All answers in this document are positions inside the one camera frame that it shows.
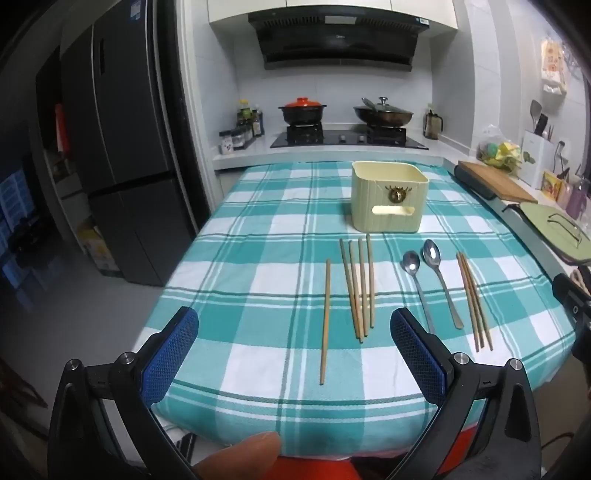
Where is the blue storage crate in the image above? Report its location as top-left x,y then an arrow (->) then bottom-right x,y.
0,166 -> 31,241

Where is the cardboard box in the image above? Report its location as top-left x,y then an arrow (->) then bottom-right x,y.
76,217 -> 123,278

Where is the purple cup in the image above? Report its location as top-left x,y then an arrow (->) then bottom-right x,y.
566,178 -> 589,220

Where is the glass french press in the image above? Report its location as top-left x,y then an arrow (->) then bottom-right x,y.
423,108 -> 444,140

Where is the large steel spoon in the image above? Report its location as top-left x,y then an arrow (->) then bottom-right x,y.
421,239 -> 465,330

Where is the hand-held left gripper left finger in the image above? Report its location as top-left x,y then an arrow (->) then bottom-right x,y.
48,306 -> 200,480

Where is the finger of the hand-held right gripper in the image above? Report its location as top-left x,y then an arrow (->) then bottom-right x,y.
551,272 -> 591,326

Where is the black range hood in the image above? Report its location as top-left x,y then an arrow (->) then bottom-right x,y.
248,11 -> 430,72

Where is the green electric griddle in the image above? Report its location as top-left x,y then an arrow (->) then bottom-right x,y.
503,200 -> 591,264

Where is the black pot with red lid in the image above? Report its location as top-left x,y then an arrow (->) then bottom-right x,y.
278,97 -> 328,126

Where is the red clothing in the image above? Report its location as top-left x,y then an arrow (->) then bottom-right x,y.
272,425 -> 483,480

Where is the white wall organizer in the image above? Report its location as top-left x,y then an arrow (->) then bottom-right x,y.
540,37 -> 568,95

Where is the teal checked tablecloth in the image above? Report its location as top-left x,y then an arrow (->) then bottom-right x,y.
131,161 -> 578,460

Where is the black gas stove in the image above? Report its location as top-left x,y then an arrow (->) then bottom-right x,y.
270,124 -> 429,150

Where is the dark grey refrigerator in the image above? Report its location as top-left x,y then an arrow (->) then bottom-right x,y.
60,0 -> 199,287

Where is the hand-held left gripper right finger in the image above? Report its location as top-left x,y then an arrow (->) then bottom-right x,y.
390,308 -> 542,480

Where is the white kitchen tool holder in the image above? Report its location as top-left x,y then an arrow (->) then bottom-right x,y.
522,129 -> 555,188

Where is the wooden cutting board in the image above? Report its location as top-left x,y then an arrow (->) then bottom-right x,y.
457,161 -> 539,204

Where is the black wok with glass lid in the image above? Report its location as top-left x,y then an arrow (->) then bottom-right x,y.
353,97 -> 415,127

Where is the small steel spoon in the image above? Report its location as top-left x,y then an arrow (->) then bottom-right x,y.
401,250 -> 437,335

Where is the cream plastic utensil container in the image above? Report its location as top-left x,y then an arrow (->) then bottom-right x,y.
351,161 -> 430,233

